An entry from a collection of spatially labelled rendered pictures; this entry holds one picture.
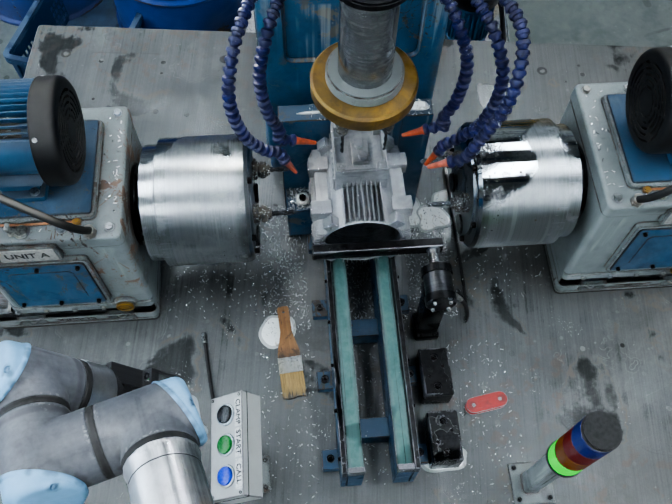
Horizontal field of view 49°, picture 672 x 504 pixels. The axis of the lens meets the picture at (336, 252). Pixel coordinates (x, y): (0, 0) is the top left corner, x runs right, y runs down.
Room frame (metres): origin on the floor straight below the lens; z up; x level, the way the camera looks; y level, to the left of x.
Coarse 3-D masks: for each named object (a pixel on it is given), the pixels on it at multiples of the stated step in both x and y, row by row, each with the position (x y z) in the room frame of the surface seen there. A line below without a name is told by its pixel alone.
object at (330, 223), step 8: (320, 144) 0.86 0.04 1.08; (328, 144) 0.86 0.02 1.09; (392, 144) 0.87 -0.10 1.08; (328, 216) 0.70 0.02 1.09; (392, 216) 0.70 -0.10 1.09; (400, 216) 0.70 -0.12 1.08; (328, 224) 0.68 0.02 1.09; (336, 224) 0.68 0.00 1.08; (392, 224) 0.69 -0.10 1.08; (400, 224) 0.69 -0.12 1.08; (392, 256) 0.69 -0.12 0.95
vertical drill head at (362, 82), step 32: (352, 32) 0.79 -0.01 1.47; (384, 32) 0.78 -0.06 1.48; (320, 64) 0.85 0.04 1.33; (352, 64) 0.78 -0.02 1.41; (384, 64) 0.79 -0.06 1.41; (320, 96) 0.78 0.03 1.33; (352, 96) 0.77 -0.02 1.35; (384, 96) 0.77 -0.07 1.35; (352, 128) 0.74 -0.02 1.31; (384, 128) 0.77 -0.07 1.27
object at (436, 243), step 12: (396, 240) 0.68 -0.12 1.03; (408, 240) 0.68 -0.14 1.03; (420, 240) 0.68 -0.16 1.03; (432, 240) 0.69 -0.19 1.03; (312, 252) 0.65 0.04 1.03; (324, 252) 0.65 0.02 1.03; (336, 252) 0.65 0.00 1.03; (348, 252) 0.66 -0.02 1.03; (360, 252) 0.66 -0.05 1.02; (372, 252) 0.66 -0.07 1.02; (384, 252) 0.66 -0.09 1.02; (396, 252) 0.67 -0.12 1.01; (408, 252) 0.67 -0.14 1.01; (420, 252) 0.67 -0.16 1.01
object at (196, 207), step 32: (160, 160) 0.76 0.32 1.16; (192, 160) 0.76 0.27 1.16; (224, 160) 0.76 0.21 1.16; (160, 192) 0.70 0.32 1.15; (192, 192) 0.70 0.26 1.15; (224, 192) 0.70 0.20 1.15; (256, 192) 0.80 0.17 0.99; (160, 224) 0.65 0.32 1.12; (192, 224) 0.65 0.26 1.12; (224, 224) 0.66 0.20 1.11; (256, 224) 0.73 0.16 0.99; (160, 256) 0.63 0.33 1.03; (192, 256) 0.63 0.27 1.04; (224, 256) 0.63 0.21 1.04
